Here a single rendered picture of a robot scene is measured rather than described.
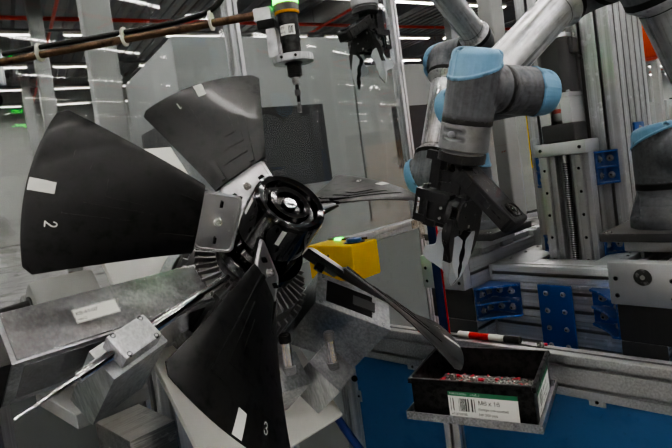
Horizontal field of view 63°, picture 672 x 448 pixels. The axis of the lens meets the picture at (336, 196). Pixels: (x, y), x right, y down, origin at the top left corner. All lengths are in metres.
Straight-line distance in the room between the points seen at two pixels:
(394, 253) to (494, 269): 0.77
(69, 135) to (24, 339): 0.27
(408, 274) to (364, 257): 0.97
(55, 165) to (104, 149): 0.07
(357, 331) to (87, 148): 0.54
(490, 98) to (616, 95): 0.80
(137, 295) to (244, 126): 0.35
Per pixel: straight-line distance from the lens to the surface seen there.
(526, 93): 0.86
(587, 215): 1.54
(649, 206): 1.38
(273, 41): 0.96
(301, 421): 0.99
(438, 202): 0.84
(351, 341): 1.03
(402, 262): 2.30
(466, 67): 0.80
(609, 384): 1.14
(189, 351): 0.63
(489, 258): 1.57
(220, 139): 0.99
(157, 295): 0.87
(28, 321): 0.81
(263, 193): 0.84
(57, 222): 0.80
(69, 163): 0.81
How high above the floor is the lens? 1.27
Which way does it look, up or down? 3 degrees down
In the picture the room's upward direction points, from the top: 8 degrees counter-clockwise
